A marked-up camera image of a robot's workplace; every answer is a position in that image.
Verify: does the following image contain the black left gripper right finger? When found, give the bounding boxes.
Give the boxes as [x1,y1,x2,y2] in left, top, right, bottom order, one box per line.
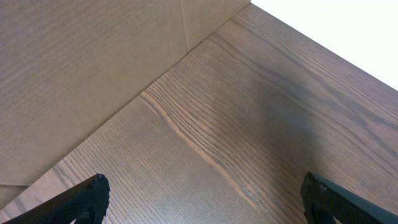
[300,172,397,224]

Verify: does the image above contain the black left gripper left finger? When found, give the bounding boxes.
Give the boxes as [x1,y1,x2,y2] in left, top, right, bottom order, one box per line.
[4,174,110,224]

